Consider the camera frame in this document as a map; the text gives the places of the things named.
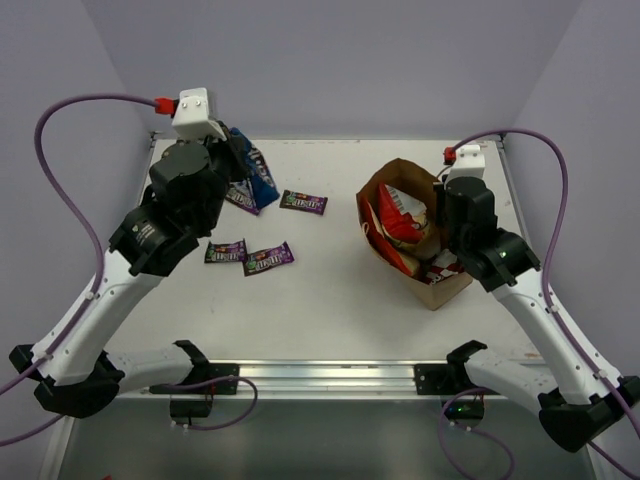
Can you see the red white snack packet bottom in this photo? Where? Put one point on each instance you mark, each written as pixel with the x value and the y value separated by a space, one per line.
pixel 444 265

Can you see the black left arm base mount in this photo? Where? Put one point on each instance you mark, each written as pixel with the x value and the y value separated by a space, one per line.
pixel 189 405

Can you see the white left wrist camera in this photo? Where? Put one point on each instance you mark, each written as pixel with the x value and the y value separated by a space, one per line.
pixel 195 116

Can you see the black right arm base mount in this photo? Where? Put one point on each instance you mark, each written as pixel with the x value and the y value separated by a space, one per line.
pixel 449 378

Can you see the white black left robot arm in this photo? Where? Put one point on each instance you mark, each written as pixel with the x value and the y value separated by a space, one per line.
pixel 180 206

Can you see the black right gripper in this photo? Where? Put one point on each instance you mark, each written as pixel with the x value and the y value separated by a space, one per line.
pixel 441 198

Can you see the brown m&m's packet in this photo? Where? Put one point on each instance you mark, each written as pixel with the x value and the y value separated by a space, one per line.
pixel 298 201
pixel 266 259
pixel 225 252
pixel 240 194

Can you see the aluminium front rail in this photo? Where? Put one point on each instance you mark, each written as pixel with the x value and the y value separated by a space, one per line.
pixel 300 377

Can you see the brown M&M's packet front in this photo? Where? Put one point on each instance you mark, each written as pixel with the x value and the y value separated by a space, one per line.
pixel 225 252

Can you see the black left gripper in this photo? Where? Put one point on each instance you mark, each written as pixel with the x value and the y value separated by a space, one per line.
pixel 232 153

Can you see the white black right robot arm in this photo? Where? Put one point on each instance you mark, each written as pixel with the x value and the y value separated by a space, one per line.
pixel 582 394

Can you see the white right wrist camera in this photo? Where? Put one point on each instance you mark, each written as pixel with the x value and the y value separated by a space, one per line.
pixel 465 161

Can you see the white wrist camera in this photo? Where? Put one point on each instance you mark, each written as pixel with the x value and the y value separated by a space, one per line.
pixel 195 116
pixel 465 161

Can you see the red snack bag with barcode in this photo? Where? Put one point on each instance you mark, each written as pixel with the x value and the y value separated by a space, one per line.
pixel 404 218

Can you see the blue snack packet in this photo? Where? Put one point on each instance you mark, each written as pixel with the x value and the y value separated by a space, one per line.
pixel 263 187

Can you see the red and beige snack bag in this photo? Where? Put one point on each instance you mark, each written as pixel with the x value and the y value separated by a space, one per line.
pixel 394 253

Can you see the brown paper bag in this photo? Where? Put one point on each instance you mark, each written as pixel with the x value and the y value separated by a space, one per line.
pixel 418 183

